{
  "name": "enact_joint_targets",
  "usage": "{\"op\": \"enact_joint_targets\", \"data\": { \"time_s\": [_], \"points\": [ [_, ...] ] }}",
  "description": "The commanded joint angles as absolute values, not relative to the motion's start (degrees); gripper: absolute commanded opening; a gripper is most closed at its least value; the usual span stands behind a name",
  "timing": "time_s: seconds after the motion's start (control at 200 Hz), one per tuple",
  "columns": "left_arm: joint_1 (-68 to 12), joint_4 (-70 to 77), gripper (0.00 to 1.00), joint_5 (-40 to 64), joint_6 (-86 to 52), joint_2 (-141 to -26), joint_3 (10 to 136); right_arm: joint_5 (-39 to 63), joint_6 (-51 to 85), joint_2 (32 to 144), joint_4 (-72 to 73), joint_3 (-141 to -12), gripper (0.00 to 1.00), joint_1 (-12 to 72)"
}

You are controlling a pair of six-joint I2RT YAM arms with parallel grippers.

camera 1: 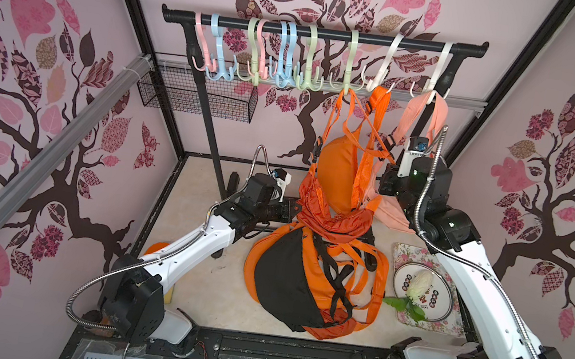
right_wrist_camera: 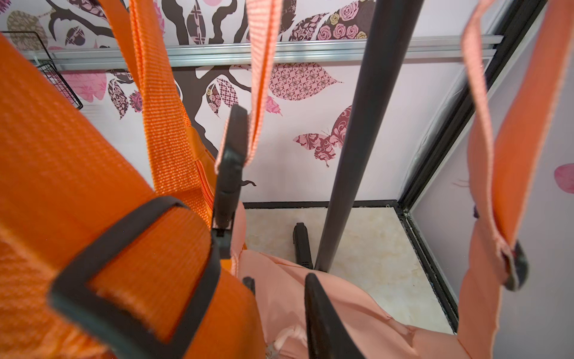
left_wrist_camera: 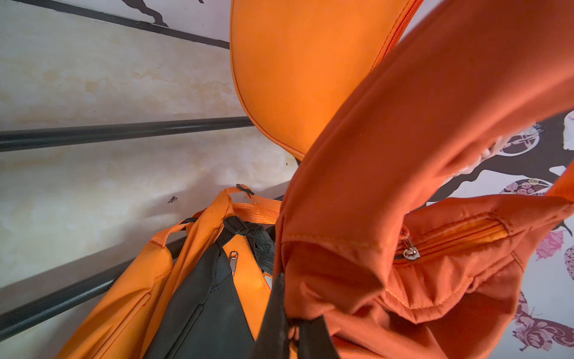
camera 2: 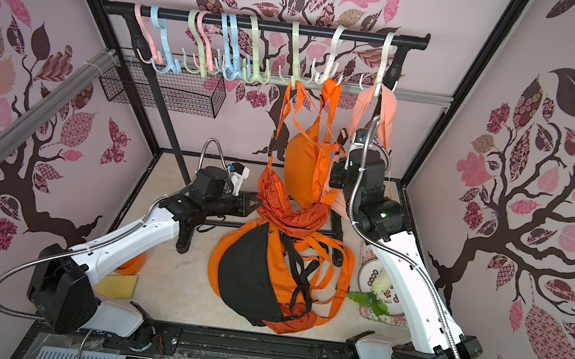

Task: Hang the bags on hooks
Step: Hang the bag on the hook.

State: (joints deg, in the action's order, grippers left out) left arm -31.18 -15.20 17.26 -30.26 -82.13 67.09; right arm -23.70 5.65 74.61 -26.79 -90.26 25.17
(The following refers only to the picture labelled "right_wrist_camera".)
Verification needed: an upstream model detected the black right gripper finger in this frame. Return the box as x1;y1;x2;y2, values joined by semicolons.
304;274;365;359

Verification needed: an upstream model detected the pink fanny pack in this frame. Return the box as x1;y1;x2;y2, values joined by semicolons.
244;1;573;358

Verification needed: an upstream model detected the dark grey clothes rack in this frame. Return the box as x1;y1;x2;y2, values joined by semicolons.
293;1;423;272

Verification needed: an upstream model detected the black wire basket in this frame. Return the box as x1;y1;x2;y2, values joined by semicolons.
1;31;84;110

